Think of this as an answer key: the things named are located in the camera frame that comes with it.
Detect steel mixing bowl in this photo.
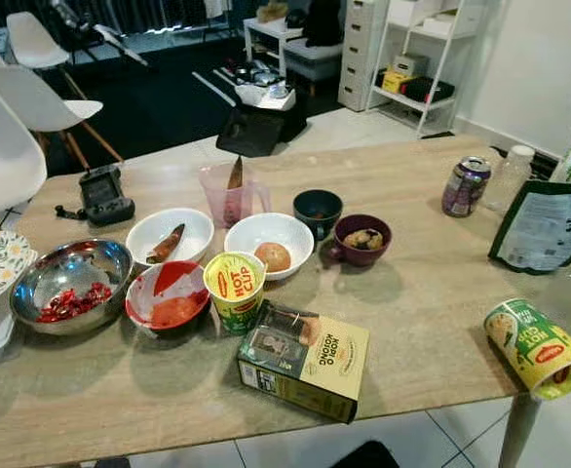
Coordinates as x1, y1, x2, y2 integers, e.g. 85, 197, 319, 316
10, 239, 134, 336

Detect red wrapped candies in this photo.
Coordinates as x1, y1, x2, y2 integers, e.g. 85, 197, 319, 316
37, 282, 114, 324

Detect black handheld device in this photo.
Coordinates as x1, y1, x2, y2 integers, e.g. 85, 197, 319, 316
57, 164, 136, 227

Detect red bowl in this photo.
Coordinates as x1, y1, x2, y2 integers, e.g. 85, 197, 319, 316
125, 259, 211, 332

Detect orange food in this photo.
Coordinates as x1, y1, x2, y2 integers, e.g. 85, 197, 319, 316
151, 295, 204, 329

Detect white ceramic bowl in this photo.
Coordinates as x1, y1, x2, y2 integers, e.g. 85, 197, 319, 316
224, 213, 316, 282
127, 208, 215, 267

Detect dark carpet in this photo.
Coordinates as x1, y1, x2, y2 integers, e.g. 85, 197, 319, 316
71, 34, 345, 176

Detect pink measuring jug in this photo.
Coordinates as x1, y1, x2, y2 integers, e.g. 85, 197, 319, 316
200, 161, 272, 229

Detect yellow hot cup noodles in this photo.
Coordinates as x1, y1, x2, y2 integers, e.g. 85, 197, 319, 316
204, 252, 268, 335

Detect brown wooden utensil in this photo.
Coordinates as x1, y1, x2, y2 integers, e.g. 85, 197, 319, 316
227, 156, 246, 191

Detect black flat case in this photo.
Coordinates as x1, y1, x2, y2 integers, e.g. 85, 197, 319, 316
215, 102, 308, 159

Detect round brown bun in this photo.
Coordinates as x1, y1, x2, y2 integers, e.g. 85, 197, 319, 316
253, 241, 292, 274

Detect metal cookware set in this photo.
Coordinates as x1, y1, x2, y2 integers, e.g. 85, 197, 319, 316
227, 60, 298, 110

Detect white side table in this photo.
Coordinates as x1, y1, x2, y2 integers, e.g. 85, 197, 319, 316
242, 15, 311, 69

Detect yellow coffee box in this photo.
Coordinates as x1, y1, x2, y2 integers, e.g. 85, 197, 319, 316
237, 300, 370, 424

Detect maroon mug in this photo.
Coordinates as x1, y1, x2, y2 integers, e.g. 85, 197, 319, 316
324, 214, 394, 268

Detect grey ottoman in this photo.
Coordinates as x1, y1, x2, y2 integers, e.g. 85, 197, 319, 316
284, 37, 347, 84

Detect brown food pieces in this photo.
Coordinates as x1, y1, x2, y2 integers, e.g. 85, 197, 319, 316
344, 229, 384, 252

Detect black bag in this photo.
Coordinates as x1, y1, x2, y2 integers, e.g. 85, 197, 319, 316
303, 0, 345, 48

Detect white drawer cabinet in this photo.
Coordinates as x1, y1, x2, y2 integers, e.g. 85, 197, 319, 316
337, 0, 394, 111

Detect small yellow box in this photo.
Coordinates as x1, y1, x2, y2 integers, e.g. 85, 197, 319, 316
381, 68, 415, 95

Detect light wooden table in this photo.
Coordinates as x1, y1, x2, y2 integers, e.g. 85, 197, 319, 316
0, 135, 571, 468

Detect small beige box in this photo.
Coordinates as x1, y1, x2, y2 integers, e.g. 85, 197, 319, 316
393, 52, 431, 77

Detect purple drink can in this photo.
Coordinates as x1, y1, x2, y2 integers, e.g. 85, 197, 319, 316
441, 156, 493, 218

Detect clear plastic bottle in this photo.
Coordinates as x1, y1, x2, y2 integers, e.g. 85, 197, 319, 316
483, 145, 536, 217

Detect green white pouch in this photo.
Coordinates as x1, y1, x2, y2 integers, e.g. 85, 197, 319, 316
488, 180, 571, 275

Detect green cup noodles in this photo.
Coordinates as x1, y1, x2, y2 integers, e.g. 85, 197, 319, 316
483, 297, 571, 402

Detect white wire shelf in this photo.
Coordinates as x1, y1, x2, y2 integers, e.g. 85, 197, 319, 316
368, 0, 486, 137

